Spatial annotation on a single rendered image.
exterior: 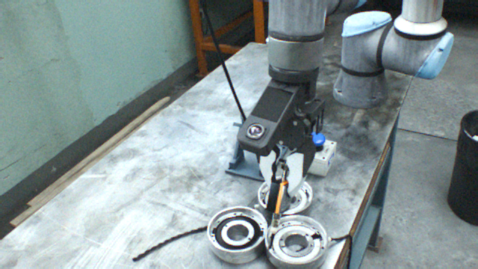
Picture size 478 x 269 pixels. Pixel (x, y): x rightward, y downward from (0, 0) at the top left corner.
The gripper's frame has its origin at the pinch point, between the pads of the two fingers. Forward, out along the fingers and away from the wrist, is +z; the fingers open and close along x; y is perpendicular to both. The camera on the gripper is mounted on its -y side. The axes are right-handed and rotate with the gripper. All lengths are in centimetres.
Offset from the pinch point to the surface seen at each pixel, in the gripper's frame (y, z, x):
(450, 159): 160, 71, -28
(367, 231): 69, 60, -5
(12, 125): 41, 49, 164
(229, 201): 6.6, 12.2, 13.8
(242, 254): -6.2, 10.5, 3.3
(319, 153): 22.4, 5.3, 1.4
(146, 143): 14.9, 11.5, 43.9
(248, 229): -0.6, 10.2, 5.4
